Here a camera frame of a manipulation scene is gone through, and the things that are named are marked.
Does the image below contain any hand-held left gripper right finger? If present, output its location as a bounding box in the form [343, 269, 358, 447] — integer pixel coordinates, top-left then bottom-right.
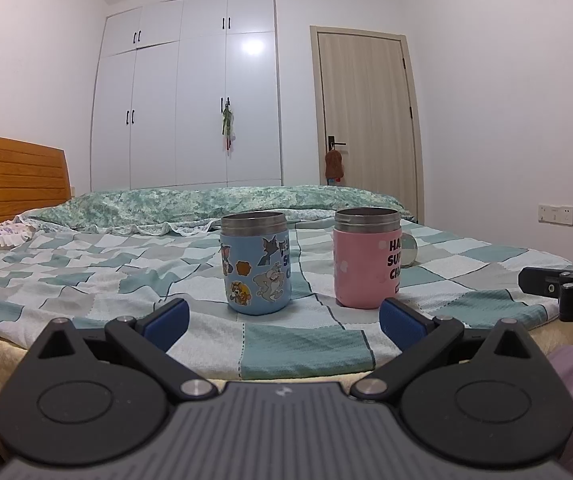
[349, 297, 552, 402]

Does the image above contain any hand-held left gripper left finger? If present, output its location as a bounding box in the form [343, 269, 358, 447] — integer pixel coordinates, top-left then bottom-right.
[25, 298, 218, 402]

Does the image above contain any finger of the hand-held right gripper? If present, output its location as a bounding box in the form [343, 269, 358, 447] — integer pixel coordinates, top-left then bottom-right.
[518, 266, 573, 298]

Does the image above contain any pink cup with black print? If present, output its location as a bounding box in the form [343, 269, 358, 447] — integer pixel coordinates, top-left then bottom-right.
[333, 207, 405, 310]

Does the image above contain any blue cartoon sticker cup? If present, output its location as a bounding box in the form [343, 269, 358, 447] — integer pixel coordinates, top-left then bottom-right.
[219, 211, 293, 316]

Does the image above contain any green checkered blanket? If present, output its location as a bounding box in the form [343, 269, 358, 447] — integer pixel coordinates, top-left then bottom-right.
[0, 219, 573, 381]

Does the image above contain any green floral quilt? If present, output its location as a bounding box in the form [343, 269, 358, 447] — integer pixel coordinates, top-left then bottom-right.
[18, 184, 417, 239]

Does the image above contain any beige wooden door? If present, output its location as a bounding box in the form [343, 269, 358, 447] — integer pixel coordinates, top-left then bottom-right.
[309, 25, 425, 224]

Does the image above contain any green hanging ornament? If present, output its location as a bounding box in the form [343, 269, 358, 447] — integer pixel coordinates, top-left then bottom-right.
[219, 99, 238, 152]

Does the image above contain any wooden headboard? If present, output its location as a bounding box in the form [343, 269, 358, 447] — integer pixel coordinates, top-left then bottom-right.
[0, 130, 72, 231]

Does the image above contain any white wardrobe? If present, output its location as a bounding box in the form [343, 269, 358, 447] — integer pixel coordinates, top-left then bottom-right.
[90, 0, 284, 194]

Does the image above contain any white wall socket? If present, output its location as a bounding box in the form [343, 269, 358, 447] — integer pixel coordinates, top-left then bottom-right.
[537, 203, 573, 226]

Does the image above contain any brown bag on door handle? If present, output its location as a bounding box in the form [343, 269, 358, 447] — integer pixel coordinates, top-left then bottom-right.
[323, 148, 346, 186]

